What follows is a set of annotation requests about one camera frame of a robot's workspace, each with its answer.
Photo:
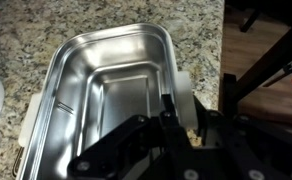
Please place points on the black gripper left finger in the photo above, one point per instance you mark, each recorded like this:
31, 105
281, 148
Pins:
113, 156

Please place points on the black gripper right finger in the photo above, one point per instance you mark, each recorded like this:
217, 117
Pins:
242, 148

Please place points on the white steel lunch box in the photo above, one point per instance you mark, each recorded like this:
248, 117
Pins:
95, 81

